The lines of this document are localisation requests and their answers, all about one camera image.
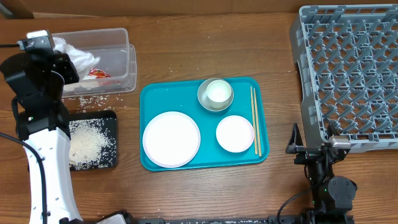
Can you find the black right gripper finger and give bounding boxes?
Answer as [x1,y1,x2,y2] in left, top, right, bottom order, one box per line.
[327,124,340,137]
[285,123,304,154]

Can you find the white napkin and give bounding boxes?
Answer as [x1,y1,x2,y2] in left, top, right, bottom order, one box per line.
[53,37,101,80]

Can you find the red snack wrapper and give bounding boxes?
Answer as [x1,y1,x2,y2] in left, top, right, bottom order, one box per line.
[88,68,110,78]

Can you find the large white plate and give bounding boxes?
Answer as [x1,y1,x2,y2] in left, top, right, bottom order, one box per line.
[142,111,201,169]

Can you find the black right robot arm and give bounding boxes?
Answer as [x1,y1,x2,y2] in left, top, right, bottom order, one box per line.
[277,123,358,224]

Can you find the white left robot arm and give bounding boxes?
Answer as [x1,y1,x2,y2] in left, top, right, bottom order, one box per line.
[1,53,83,223]

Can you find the grey dishwasher rack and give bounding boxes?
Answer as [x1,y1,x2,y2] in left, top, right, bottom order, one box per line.
[290,4,397,152]

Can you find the clear plastic bin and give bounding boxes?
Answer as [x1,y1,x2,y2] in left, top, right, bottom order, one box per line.
[53,28,137,98]

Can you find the scattered rice grains on table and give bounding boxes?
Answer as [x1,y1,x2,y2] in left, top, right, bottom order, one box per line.
[62,94,128,113]

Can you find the small white plate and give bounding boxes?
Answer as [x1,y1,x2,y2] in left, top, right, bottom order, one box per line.
[216,115,254,153]

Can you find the right wooden chopstick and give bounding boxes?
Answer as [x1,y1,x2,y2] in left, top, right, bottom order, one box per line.
[252,87,262,157]

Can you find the wooden chopstick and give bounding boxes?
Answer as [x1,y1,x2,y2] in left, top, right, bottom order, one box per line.
[252,87,262,157]
[250,86,258,155]

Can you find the left wooden chopstick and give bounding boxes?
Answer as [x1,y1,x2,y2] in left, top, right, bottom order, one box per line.
[250,86,258,155]

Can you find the rice pile on tray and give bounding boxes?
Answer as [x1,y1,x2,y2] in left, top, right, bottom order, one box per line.
[68,118,118,170]

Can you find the white paper cup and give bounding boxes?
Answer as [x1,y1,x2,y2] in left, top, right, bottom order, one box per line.
[206,80,232,109]

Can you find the black plastic tray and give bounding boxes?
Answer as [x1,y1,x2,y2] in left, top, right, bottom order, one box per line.
[67,110,119,171]

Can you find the grey bowl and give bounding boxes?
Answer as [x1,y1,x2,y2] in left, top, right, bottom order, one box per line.
[197,78,234,112]

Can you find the teal serving tray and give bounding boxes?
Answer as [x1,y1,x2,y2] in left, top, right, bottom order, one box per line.
[139,77,270,170]

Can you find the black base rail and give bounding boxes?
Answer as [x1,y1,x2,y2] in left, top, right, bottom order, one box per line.
[96,211,355,224]

